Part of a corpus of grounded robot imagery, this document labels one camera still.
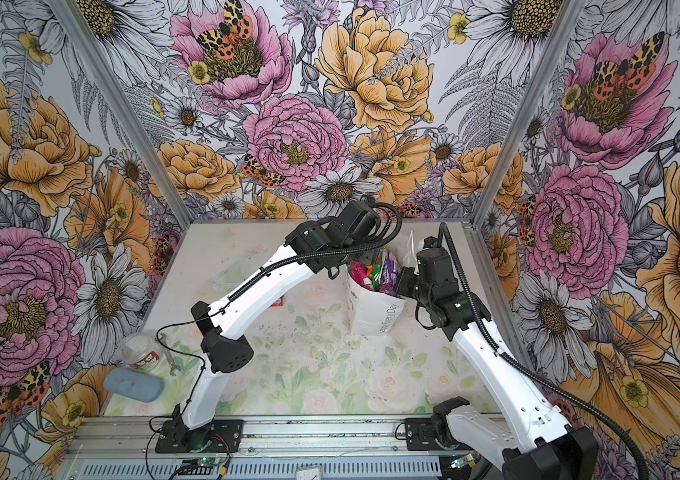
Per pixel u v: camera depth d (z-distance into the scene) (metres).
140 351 0.88
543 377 0.42
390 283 0.75
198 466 0.72
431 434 0.74
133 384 0.79
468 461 0.71
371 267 0.79
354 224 0.54
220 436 0.73
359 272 0.80
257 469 0.78
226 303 0.50
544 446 0.38
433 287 0.55
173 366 0.85
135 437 0.76
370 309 0.76
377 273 0.78
